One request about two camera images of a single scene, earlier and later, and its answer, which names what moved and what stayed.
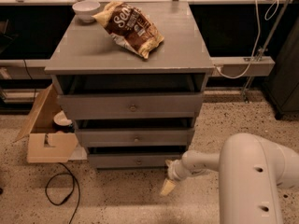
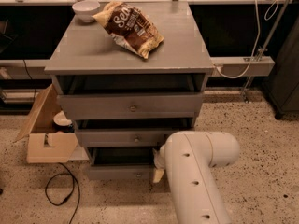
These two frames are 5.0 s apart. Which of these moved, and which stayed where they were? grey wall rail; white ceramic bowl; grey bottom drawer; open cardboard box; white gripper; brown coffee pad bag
Moved: white gripper; grey bottom drawer
Stayed: open cardboard box; brown coffee pad bag; white ceramic bowl; grey wall rail
